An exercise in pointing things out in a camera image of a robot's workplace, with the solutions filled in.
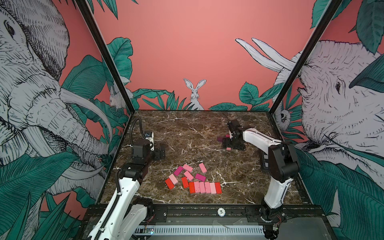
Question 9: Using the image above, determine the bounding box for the red block centre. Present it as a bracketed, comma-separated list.
[181, 177, 189, 189]

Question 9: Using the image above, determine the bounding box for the pink block top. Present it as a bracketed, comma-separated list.
[183, 164, 194, 172]

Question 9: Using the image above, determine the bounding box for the black corrugated cable hose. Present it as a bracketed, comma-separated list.
[129, 117, 147, 146]

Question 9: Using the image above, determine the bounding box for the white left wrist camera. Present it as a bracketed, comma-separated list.
[144, 131, 155, 151]

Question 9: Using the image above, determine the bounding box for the pink row block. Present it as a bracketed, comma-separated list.
[204, 182, 211, 194]
[210, 183, 217, 195]
[194, 182, 201, 193]
[199, 182, 206, 194]

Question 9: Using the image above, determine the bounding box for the white slotted cable duct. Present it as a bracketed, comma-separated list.
[134, 225, 265, 236]

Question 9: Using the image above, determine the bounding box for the black left corner frame post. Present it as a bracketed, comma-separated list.
[75, 0, 135, 115]

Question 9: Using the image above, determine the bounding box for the black front frame rail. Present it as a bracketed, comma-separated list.
[83, 203, 326, 224]

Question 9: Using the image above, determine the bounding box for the black corner frame post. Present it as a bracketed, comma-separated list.
[269, 0, 342, 115]
[75, 0, 135, 115]

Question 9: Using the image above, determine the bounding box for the checkerboard calibration plate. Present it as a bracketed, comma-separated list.
[259, 150, 269, 172]

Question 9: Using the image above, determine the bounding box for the black right corner frame post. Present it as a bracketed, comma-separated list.
[269, 0, 342, 115]

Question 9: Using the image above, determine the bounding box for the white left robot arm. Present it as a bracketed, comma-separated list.
[87, 139, 166, 240]

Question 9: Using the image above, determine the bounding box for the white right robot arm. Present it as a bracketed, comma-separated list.
[222, 120, 301, 223]

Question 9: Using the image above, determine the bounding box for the red row block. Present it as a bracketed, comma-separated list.
[189, 182, 196, 194]
[215, 182, 222, 194]

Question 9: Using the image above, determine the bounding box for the red block far left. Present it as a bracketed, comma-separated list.
[165, 178, 175, 190]

